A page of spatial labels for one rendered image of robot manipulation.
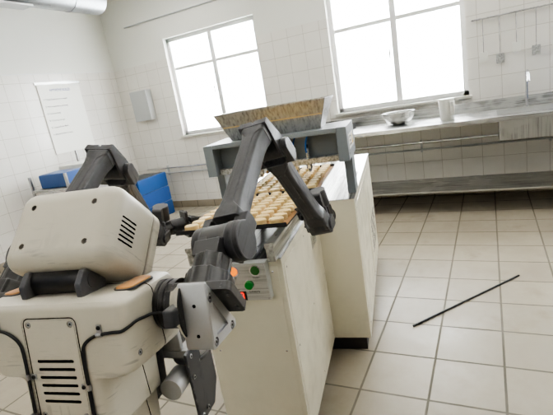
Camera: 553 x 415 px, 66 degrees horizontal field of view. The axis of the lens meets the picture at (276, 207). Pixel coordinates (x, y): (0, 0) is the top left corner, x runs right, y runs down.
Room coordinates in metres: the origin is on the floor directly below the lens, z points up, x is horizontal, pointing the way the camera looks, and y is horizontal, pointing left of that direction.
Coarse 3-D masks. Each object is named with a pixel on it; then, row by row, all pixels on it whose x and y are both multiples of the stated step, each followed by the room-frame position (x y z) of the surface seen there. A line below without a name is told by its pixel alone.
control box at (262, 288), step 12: (240, 264) 1.35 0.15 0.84; (252, 264) 1.34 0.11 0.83; (264, 264) 1.33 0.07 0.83; (240, 276) 1.36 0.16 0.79; (252, 276) 1.34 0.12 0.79; (264, 276) 1.33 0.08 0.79; (240, 288) 1.36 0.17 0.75; (252, 288) 1.34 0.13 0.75; (264, 288) 1.33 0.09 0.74; (252, 300) 1.35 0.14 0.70
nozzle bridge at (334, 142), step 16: (320, 128) 2.03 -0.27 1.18; (336, 128) 1.96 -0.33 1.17; (352, 128) 2.23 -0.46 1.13; (224, 144) 2.12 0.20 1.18; (320, 144) 2.07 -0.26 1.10; (336, 144) 2.04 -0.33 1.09; (352, 144) 2.14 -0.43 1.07; (208, 160) 2.15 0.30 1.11; (224, 160) 2.22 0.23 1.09; (304, 160) 2.04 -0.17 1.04; (320, 160) 2.02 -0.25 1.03; (336, 160) 2.00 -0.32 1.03; (352, 160) 2.06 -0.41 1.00; (224, 176) 2.25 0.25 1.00; (352, 176) 2.05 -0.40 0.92; (224, 192) 2.25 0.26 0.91; (352, 192) 2.05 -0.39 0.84
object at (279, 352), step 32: (256, 256) 1.39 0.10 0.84; (288, 256) 1.42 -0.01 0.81; (320, 256) 1.94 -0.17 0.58; (288, 288) 1.36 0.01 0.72; (320, 288) 1.83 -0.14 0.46; (256, 320) 1.38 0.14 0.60; (288, 320) 1.35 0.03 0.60; (320, 320) 1.74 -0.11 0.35; (224, 352) 1.43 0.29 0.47; (256, 352) 1.39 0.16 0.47; (288, 352) 1.35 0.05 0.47; (320, 352) 1.65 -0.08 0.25; (224, 384) 1.43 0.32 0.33; (256, 384) 1.39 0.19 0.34; (288, 384) 1.36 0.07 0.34; (320, 384) 1.57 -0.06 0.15
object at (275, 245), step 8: (296, 216) 1.66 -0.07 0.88; (296, 224) 1.64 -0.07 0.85; (280, 232) 1.43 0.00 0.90; (288, 232) 1.51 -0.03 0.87; (272, 240) 1.35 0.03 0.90; (280, 240) 1.40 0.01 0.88; (288, 240) 1.49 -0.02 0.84; (264, 248) 1.32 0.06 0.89; (272, 248) 1.32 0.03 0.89; (280, 248) 1.38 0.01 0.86; (272, 256) 1.32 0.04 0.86
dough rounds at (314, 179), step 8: (304, 168) 2.51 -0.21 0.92; (320, 168) 2.42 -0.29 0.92; (328, 168) 2.45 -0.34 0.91; (272, 176) 2.44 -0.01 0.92; (304, 176) 2.26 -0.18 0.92; (312, 176) 2.30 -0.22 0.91; (320, 176) 2.19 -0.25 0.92; (264, 184) 2.27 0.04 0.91; (272, 184) 2.20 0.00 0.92; (280, 184) 2.17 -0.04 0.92; (312, 184) 2.02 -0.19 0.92; (320, 184) 2.08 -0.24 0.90; (256, 192) 2.11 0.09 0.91; (264, 192) 2.08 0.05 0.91
